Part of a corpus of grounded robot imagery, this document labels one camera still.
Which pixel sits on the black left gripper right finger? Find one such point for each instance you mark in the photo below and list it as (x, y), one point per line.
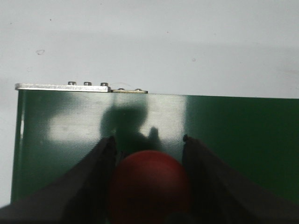
(222, 195)

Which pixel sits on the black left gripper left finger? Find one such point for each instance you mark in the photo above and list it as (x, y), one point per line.
(77, 197)

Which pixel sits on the green conveyor belt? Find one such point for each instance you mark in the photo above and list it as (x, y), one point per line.
(259, 137)

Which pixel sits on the red mushroom push button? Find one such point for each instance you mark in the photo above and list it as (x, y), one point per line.
(146, 187)

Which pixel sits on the metal conveyor end plate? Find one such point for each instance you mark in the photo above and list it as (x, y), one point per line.
(72, 86)

